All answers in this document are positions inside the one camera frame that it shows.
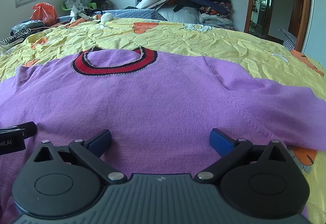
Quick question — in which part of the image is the grey blue quilted blanket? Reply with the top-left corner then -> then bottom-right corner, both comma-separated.
94,9 -> 166,21

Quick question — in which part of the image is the orange plastic bag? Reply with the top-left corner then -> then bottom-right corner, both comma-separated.
30,3 -> 57,27

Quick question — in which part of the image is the yellow carrot print quilt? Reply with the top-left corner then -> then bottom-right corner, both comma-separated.
1,19 -> 325,223

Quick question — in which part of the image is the brown wooden door frame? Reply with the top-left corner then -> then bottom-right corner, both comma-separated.
244,0 -> 313,52

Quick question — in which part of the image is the green plastic stool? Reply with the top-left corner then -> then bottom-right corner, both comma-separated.
87,3 -> 97,10

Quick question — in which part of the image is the purple knit sweater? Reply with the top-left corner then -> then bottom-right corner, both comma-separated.
1,47 -> 325,223

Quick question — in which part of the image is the white round plush ball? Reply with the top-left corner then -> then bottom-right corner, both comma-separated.
101,13 -> 114,23

